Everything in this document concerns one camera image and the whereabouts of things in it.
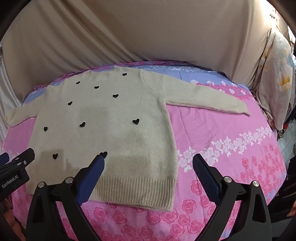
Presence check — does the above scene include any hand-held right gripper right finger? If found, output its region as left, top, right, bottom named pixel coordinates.
left=192, top=153, right=271, bottom=241

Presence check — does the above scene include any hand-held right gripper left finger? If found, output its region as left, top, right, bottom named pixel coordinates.
left=26, top=154, right=105, bottom=241

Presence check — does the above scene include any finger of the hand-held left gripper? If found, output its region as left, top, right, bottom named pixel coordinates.
left=0, top=148, right=36, bottom=173

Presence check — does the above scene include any cream sweater with black hearts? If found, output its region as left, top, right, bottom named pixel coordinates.
left=5, top=65, right=250, bottom=212

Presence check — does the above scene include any pink floral bedsheet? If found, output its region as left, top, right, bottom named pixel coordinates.
left=2, top=59, right=287, bottom=241

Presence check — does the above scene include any white pleated cloth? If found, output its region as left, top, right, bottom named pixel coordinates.
left=0, top=53, right=26, bottom=149

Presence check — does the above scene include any beige draped cloth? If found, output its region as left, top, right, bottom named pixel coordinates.
left=1, top=0, right=289, bottom=102

